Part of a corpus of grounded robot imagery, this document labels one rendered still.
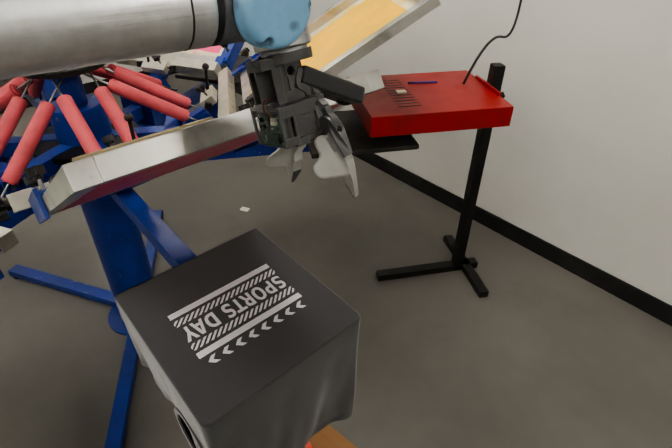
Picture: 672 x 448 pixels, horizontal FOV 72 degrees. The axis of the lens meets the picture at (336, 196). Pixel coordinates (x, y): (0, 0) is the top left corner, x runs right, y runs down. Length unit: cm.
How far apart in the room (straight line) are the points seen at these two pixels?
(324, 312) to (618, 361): 177
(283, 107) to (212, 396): 71
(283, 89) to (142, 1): 26
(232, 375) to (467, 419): 132
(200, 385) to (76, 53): 86
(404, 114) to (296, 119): 131
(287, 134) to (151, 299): 84
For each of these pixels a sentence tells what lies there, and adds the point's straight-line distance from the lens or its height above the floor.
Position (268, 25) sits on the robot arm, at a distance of 43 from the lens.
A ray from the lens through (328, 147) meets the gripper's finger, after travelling 62.
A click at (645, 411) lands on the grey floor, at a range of 257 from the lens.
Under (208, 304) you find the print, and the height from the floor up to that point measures 95.
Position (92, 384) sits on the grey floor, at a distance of 248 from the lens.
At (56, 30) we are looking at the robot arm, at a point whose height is 178.
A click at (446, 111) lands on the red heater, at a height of 110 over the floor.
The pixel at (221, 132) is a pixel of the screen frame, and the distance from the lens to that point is 75.
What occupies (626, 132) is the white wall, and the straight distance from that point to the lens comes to 263.
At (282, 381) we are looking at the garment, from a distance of 114.
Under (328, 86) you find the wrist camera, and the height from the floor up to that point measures 163.
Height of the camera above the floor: 186
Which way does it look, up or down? 34 degrees down
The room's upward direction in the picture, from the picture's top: 1 degrees clockwise
